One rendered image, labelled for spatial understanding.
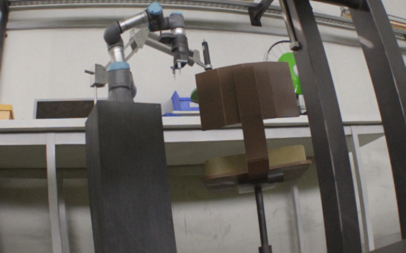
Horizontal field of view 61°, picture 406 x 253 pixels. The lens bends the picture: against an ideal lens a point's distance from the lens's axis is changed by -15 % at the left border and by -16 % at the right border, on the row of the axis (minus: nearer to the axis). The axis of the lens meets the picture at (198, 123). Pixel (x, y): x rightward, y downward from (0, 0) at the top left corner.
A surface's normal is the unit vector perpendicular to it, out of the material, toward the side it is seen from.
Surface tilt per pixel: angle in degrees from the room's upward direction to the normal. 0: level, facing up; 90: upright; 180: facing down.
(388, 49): 90
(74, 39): 90
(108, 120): 90
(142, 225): 90
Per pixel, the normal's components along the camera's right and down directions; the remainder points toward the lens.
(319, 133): -0.92, -0.01
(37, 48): 0.29, -0.32
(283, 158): -0.11, -0.29
